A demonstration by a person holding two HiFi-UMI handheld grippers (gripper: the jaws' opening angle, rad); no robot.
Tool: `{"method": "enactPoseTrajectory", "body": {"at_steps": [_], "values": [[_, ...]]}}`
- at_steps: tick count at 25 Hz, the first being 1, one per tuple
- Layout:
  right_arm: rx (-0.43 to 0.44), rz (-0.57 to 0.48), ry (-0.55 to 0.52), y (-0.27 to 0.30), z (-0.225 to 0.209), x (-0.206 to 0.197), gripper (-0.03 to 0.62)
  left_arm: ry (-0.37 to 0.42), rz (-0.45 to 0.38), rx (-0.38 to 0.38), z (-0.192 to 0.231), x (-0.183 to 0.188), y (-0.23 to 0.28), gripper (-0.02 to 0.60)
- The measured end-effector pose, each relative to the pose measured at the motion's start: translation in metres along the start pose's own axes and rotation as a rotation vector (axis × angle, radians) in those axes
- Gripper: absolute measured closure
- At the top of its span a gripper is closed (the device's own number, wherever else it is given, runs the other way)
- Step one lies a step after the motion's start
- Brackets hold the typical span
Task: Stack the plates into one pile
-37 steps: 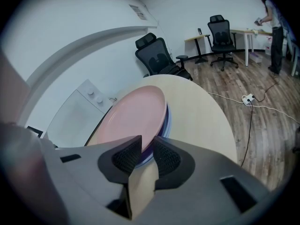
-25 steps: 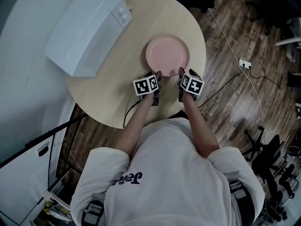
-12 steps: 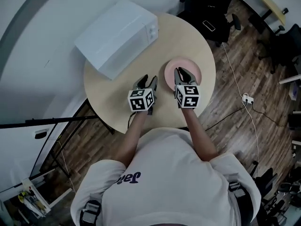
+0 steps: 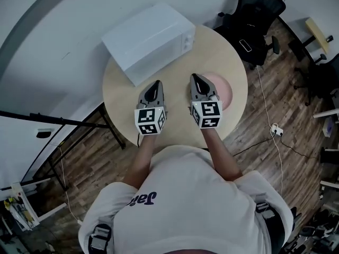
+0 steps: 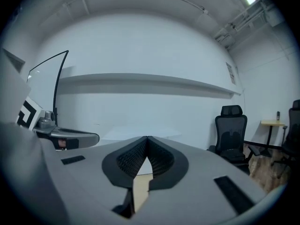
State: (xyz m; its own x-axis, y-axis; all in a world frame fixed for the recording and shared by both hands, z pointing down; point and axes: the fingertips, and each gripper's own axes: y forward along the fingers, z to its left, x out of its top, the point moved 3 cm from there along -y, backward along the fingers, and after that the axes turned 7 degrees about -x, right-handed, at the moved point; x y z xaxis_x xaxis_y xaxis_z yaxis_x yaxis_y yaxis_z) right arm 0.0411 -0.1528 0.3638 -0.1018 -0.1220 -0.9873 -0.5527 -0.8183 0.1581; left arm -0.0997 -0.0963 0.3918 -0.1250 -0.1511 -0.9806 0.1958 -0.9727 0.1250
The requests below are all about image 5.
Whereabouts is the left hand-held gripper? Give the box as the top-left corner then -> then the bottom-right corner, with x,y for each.
16,96 -> 100,150

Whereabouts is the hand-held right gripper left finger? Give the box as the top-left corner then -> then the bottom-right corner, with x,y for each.
56,136 -> 148,219

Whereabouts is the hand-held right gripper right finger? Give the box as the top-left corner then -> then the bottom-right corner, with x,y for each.
134,136 -> 268,225

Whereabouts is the pink plate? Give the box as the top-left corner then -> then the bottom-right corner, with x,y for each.
137,157 -> 153,176

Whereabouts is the black mesh office chair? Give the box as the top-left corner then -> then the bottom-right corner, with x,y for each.
271,99 -> 300,173
207,105 -> 261,171

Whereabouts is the black framed whiteboard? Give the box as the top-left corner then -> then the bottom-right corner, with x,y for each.
26,50 -> 69,127

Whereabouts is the small yellow table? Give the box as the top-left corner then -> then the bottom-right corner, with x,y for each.
260,119 -> 285,158

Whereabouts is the grey ceiling pipe bundle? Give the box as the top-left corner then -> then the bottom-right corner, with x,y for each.
214,0 -> 289,49

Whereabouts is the white wall ledge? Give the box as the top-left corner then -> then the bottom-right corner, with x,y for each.
58,73 -> 242,100

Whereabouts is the wall poster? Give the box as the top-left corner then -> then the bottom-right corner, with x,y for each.
225,61 -> 236,85

